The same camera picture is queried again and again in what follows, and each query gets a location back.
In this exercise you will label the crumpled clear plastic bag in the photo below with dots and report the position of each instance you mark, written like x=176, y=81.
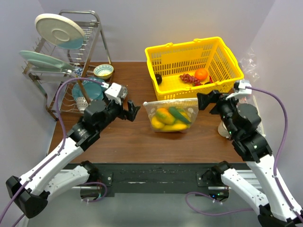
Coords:
x=249, y=66

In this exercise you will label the teal rimmed yellow bowl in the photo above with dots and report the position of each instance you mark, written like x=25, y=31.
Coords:
x=104, y=71

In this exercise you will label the white paper cup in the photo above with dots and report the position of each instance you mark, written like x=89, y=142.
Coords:
x=222, y=130

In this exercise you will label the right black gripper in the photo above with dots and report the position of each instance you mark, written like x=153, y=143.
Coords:
x=204, y=99

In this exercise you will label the dark avocado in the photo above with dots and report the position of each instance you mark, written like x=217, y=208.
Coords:
x=158, y=78

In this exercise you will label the small blue white bowl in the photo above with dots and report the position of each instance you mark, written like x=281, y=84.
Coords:
x=78, y=70

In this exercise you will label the clear zip top bag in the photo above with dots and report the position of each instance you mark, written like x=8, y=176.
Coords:
x=188, y=105

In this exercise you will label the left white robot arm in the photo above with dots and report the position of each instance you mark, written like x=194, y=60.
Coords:
x=32, y=191

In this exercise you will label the teal scalloped plate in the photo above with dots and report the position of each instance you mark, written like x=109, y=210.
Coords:
x=93, y=90

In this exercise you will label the orange fruit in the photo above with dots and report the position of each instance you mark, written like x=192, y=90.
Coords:
x=201, y=74

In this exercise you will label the white and teal plate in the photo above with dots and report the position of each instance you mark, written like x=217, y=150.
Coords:
x=60, y=31

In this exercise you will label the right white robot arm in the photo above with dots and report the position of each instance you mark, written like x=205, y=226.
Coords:
x=274, y=204

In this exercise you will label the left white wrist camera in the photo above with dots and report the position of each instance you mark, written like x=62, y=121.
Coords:
x=113, y=92

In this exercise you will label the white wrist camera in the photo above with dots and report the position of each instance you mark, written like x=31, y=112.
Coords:
x=241, y=90
x=113, y=92

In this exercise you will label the yellow plastic shopping basket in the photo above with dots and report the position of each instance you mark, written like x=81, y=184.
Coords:
x=172, y=60

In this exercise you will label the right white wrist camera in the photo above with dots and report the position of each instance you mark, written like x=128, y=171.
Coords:
x=241, y=90

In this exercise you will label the blue patterned cup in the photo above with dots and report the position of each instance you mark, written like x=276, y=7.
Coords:
x=81, y=104

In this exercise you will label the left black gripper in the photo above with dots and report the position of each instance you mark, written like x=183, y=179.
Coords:
x=130, y=114

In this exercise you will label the yellow banana bunch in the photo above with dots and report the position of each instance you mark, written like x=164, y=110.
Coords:
x=176, y=126

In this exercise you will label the steel dish rack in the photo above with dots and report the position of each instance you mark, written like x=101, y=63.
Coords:
x=63, y=51

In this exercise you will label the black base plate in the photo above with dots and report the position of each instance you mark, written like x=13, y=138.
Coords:
x=165, y=178

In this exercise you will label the mango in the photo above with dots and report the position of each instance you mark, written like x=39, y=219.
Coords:
x=163, y=115

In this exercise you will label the red grape bunch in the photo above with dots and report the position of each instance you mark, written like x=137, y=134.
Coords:
x=186, y=78

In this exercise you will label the pale green plate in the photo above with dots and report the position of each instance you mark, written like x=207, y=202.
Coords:
x=44, y=61

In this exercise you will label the black floral patterned bowl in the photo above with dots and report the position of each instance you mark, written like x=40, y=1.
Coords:
x=123, y=92

